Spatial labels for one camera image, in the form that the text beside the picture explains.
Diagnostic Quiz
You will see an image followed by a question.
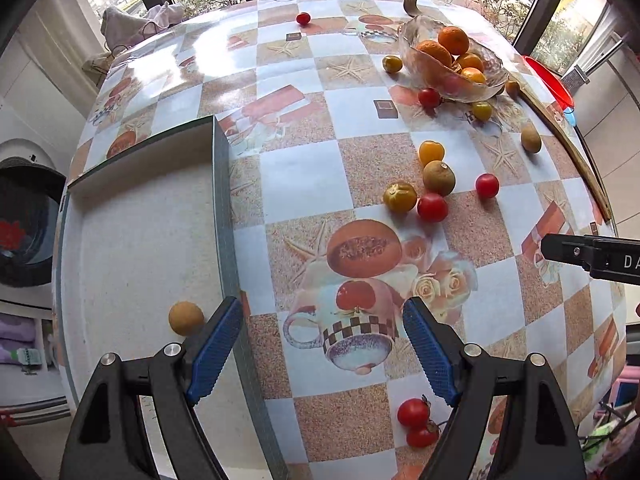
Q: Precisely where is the white shallow tray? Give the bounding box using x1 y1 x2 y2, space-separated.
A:
53 114 289 480

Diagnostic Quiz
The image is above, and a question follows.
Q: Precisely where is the yellow tomato beside bowl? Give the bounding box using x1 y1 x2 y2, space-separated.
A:
382 55 404 75

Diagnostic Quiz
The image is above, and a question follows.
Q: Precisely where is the white washing machine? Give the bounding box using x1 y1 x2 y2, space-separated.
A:
1 103 70 309

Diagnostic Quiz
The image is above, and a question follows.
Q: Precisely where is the red plastic basin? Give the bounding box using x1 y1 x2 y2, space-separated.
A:
523 55 575 110

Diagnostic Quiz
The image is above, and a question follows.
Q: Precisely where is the orange-yellow tomato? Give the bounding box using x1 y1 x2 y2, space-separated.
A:
418 140 445 167

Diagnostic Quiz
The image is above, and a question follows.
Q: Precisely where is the patterned vinyl tablecloth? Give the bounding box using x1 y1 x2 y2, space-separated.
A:
70 0 626 479

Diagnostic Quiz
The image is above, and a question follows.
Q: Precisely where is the yellow tomato with calyx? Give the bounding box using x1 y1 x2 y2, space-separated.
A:
383 181 418 214

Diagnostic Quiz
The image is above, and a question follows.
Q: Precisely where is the brown longan far right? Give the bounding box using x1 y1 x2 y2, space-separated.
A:
521 124 542 154

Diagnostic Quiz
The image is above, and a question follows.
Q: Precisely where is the brown longan centre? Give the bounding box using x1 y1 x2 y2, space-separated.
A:
422 160 456 197

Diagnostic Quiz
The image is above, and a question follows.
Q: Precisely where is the white cloth on chair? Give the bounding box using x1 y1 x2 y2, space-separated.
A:
101 2 184 52

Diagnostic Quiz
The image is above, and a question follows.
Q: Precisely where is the long wooden shoehorn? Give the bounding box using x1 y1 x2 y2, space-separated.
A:
404 0 613 222

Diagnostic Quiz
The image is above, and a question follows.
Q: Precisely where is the large orange left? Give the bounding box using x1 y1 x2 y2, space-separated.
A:
416 40 452 67

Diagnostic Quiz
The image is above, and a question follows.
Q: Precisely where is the brown longan in tray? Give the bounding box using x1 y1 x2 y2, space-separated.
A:
168 301 205 337

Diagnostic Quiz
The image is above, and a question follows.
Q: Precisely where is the small orange in bowl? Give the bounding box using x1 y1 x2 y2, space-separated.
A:
456 52 485 73

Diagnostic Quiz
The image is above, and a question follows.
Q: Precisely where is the glass fruit bowl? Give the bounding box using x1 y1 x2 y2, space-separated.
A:
398 15 509 103

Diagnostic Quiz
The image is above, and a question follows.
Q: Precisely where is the brown longan behind bowl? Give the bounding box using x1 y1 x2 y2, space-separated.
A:
504 80 520 99

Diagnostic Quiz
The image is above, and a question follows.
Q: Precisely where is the red tomato far table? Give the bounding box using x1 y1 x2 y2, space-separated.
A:
296 12 311 26

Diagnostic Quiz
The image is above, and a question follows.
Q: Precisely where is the small orange front bowl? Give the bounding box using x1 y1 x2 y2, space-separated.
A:
460 66 487 84

